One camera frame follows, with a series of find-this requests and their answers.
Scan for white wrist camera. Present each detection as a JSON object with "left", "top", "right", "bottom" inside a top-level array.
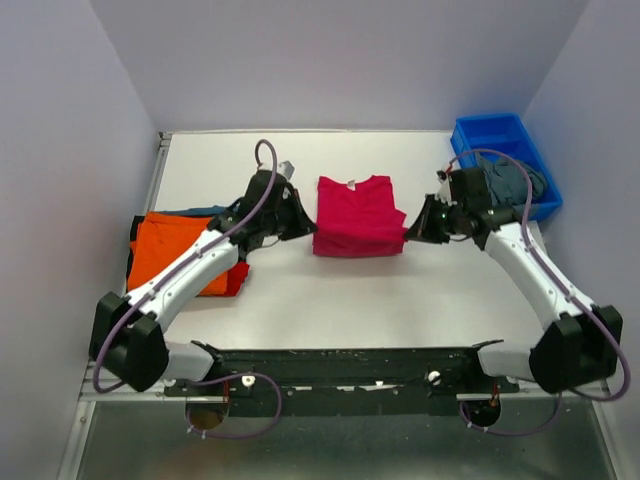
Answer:
[
  {"left": 435, "top": 170, "right": 455, "bottom": 205},
  {"left": 276, "top": 161, "right": 295, "bottom": 181}
]

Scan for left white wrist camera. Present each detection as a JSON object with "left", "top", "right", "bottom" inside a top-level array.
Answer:
[{"left": 276, "top": 161, "right": 295, "bottom": 181}]

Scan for black folded t shirt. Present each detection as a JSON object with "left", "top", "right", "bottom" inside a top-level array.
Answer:
[{"left": 125, "top": 216, "right": 145, "bottom": 292}]

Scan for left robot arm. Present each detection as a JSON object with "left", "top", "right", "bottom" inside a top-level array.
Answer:
[{"left": 89, "top": 170, "right": 317, "bottom": 395}]

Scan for blue plastic bin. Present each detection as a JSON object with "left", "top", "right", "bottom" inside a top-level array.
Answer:
[{"left": 450, "top": 113, "right": 563, "bottom": 222}]

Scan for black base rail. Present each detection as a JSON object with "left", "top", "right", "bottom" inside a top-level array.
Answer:
[{"left": 164, "top": 347, "right": 519, "bottom": 417}]

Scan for grey crumpled t shirt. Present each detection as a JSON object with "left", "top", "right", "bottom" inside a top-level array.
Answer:
[{"left": 475, "top": 153, "right": 548, "bottom": 208}]

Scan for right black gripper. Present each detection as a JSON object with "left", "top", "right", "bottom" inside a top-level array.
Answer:
[{"left": 405, "top": 194, "right": 467, "bottom": 245}]

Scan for magenta t shirt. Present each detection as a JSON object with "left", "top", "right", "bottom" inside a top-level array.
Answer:
[{"left": 312, "top": 175, "right": 406, "bottom": 258}]

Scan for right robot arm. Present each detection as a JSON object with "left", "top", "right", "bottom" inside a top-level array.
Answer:
[{"left": 404, "top": 168, "right": 623, "bottom": 394}]

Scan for teal folded t shirt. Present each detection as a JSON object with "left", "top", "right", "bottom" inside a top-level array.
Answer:
[{"left": 163, "top": 205, "right": 238, "bottom": 218}]

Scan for aluminium frame profile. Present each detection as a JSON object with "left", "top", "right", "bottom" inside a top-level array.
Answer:
[{"left": 79, "top": 370, "right": 224, "bottom": 404}]

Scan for orange folded t shirt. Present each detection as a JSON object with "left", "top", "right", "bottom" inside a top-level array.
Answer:
[{"left": 138, "top": 212, "right": 209, "bottom": 283}]

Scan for red folded t shirt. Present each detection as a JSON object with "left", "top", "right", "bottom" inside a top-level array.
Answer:
[{"left": 225, "top": 262, "right": 250, "bottom": 297}]

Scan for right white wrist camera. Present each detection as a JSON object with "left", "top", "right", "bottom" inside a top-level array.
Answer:
[{"left": 435, "top": 170, "right": 455, "bottom": 205}]

